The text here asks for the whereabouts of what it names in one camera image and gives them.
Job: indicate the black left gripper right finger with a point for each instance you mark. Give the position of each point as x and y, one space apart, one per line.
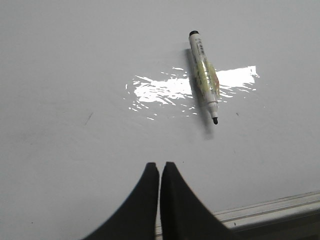
183 216

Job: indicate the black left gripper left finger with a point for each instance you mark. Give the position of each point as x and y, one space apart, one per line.
135 219

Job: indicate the white taped whiteboard marker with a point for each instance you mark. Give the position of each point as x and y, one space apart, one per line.
206 77

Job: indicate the large white whiteboard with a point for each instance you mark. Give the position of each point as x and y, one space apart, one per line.
92 90

